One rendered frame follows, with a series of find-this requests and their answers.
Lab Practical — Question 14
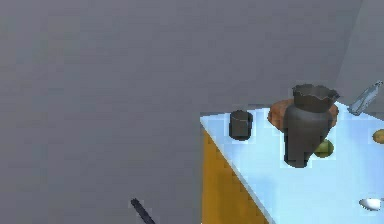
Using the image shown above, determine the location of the clear glass bottle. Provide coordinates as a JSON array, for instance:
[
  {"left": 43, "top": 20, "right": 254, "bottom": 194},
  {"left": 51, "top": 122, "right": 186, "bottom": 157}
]
[{"left": 347, "top": 79, "right": 384, "bottom": 117}]

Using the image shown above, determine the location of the yellow counter with pale top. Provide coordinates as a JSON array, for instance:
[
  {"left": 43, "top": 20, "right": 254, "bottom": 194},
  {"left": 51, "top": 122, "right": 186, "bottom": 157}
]
[{"left": 199, "top": 101, "right": 384, "bottom": 224}]

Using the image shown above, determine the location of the dark grey vase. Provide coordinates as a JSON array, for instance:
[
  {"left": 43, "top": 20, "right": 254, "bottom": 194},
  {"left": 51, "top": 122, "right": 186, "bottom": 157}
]
[{"left": 282, "top": 83, "right": 341, "bottom": 169}]

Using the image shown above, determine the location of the dark grey cup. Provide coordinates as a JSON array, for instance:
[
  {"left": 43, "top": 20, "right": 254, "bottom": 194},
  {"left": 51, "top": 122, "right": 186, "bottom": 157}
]
[{"left": 228, "top": 110, "right": 254, "bottom": 142}]

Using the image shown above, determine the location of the green apple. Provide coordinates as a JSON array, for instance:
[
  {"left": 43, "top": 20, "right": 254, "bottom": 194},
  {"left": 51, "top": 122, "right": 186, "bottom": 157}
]
[{"left": 313, "top": 139, "right": 335, "bottom": 159}]

